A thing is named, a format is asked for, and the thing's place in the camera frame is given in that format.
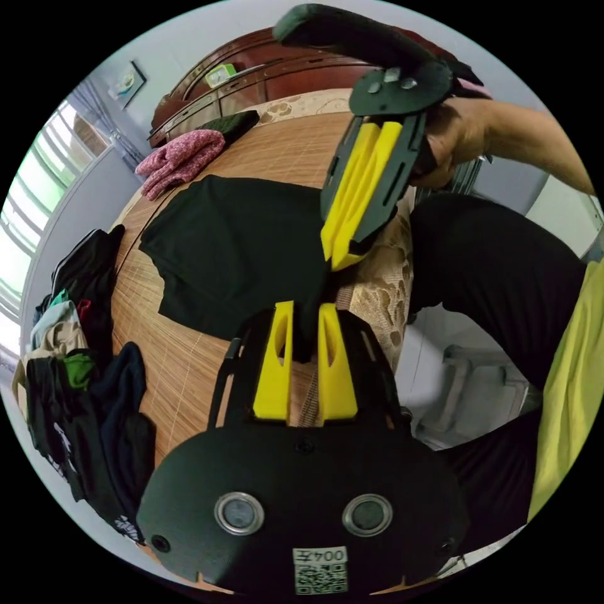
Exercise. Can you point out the framed wall picture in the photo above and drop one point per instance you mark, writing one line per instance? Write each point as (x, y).
(127, 84)

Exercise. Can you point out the pink knitted sweater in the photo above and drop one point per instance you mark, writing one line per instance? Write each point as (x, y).
(184, 158)

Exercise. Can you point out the dark green knitted garment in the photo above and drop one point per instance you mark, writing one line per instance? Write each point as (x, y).
(231, 125)

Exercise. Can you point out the black long pants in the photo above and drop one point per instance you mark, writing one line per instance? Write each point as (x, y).
(226, 245)

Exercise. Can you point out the window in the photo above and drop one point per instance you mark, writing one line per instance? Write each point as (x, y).
(33, 198)

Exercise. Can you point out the person's right hand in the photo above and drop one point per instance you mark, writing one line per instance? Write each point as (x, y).
(455, 137)

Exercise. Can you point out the pile of clothes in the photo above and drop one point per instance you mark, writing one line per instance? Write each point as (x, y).
(80, 391)

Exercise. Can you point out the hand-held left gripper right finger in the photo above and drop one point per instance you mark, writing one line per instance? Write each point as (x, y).
(336, 377)

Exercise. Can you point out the person's right forearm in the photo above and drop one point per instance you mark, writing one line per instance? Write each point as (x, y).
(533, 146)

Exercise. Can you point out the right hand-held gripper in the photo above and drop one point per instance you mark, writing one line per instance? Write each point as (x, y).
(406, 89)

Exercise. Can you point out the bed with woven mat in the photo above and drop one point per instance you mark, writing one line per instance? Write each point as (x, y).
(283, 141)

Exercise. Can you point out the person's body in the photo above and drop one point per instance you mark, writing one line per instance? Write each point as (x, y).
(481, 264)

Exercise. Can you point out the blue curtain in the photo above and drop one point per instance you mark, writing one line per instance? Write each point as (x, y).
(101, 113)

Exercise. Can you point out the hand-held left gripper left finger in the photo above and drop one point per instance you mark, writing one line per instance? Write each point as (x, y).
(274, 373)

